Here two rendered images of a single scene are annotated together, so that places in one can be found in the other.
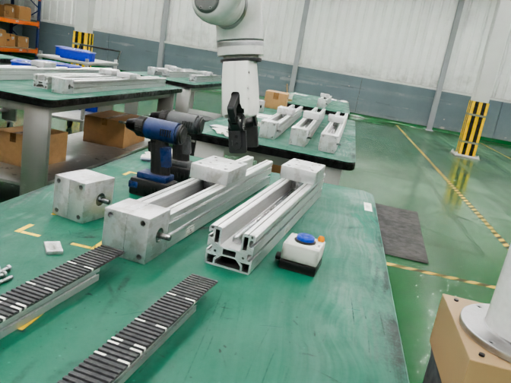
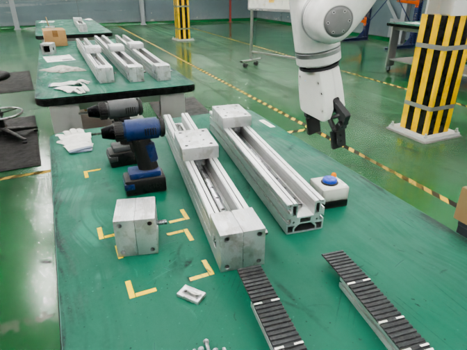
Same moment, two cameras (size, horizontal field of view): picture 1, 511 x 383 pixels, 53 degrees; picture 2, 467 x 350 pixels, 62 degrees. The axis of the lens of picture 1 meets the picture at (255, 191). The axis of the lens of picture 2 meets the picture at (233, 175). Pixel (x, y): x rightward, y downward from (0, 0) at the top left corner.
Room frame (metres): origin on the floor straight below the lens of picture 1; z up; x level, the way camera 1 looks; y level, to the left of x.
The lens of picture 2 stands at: (0.39, 0.61, 1.33)
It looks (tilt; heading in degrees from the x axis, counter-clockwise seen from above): 26 degrees down; 328
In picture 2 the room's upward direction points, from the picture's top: straight up
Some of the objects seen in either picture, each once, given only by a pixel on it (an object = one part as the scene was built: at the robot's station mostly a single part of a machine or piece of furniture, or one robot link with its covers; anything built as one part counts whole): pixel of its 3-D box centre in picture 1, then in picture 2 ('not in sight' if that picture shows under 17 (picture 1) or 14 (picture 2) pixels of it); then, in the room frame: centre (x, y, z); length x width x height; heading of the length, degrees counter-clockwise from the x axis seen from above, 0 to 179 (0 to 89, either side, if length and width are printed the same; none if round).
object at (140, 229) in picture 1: (141, 231); (242, 237); (0.99, 0.22, 0.83); 0.12 x 0.09 x 0.10; 75
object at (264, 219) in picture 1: (279, 207); (251, 155); (1.37, -0.07, 0.82); 0.80 x 0.10 x 0.09; 165
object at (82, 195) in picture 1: (87, 196); (142, 225); (1.16, 0.39, 0.83); 0.11 x 0.10 x 0.10; 68
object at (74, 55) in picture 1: (79, 90); not in sight; (5.90, 2.17, 0.50); 1.03 x 0.55 x 1.01; 177
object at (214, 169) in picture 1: (219, 174); (195, 148); (1.42, 0.11, 0.87); 0.16 x 0.11 x 0.07; 165
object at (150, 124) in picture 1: (147, 156); (131, 156); (1.42, 0.32, 0.89); 0.20 x 0.08 x 0.22; 77
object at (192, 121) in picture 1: (169, 144); (114, 132); (1.65, 0.30, 0.89); 0.20 x 0.08 x 0.22; 83
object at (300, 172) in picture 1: (302, 175); (231, 119); (1.62, -0.14, 0.87); 0.16 x 0.11 x 0.07; 165
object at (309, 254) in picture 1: (299, 252); (325, 192); (1.07, -0.12, 0.81); 0.10 x 0.08 x 0.06; 75
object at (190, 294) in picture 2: (53, 248); (191, 294); (0.93, 0.37, 0.78); 0.05 x 0.03 x 0.01; 30
